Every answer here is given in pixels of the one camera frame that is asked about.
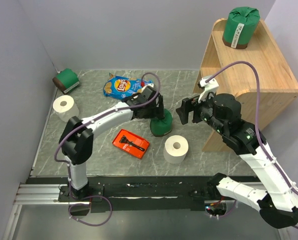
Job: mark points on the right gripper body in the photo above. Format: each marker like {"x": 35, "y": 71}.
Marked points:
{"x": 203, "y": 111}

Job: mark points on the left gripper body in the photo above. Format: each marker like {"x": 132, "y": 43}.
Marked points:
{"x": 153, "y": 111}

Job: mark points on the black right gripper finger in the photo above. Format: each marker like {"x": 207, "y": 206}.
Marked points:
{"x": 183, "y": 114}
{"x": 188, "y": 103}

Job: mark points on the green roll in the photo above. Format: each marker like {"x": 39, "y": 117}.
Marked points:
{"x": 66, "y": 81}
{"x": 161, "y": 127}
{"x": 240, "y": 27}

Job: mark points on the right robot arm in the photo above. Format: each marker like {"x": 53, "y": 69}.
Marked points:
{"x": 277, "y": 203}

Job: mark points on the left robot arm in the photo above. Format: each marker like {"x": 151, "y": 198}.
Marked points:
{"x": 75, "y": 145}

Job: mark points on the wooden shelf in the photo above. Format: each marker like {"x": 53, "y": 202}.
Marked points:
{"x": 278, "y": 85}

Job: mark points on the blue Lays chips bag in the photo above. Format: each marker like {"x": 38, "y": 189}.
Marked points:
{"x": 119, "y": 87}

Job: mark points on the orange razor box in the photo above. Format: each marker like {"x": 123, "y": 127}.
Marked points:
{"x": 129, "y": 149}

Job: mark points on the black razor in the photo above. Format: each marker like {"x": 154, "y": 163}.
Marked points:
{"x": 126, "y": 141}

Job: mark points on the white paper towel roll near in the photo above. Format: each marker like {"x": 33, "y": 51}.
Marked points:
{"x": 175, "y": 149}

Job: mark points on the white paper towel roll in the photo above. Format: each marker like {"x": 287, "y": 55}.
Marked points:
{"x": 65, "y": 107}
{"x": 175, "y": 149}

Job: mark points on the white paper towel roll left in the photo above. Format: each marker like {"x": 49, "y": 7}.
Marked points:
{"x": 65, "y": 107}

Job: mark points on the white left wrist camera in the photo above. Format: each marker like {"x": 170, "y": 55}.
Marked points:
{"x": 147, "y": 93}

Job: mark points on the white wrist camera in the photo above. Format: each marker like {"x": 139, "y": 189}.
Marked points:
{"x": 147, "y": 93}
{"x": 208, "y": 85}

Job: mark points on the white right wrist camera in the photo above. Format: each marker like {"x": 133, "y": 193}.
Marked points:
{"x": 208, "y": 85}

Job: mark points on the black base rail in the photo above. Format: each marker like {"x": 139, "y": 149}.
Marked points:
{"x": 139, "y": 193}

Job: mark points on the aluminium table edge rail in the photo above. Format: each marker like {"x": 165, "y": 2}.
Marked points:
{"x": 38, "y": 194}

